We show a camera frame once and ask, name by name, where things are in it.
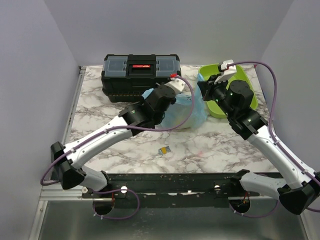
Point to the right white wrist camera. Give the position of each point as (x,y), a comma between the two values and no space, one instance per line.
(227,69)

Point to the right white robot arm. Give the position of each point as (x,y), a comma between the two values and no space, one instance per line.
(299,185)

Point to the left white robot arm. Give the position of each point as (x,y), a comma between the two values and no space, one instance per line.
(69,160)

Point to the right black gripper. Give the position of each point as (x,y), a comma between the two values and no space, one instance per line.
(207,87)

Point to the small yellow metal clip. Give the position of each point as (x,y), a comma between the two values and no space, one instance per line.
(164,150)

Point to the blue plastic bag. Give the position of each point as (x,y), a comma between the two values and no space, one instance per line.
(178,112)

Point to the aluminium frame rail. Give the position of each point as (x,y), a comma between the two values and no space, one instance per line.
(211,148)

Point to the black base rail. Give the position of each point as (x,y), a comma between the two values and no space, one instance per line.
(164,190)

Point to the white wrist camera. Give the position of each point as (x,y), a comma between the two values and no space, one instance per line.
(227,69)
(176,83)

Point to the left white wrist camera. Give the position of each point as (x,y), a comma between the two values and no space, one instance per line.
(176,83)

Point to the green plastic tray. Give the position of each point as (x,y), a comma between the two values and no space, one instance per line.
(239,91)

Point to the black plastic toolbox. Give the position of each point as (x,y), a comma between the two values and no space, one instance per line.
(126,77)

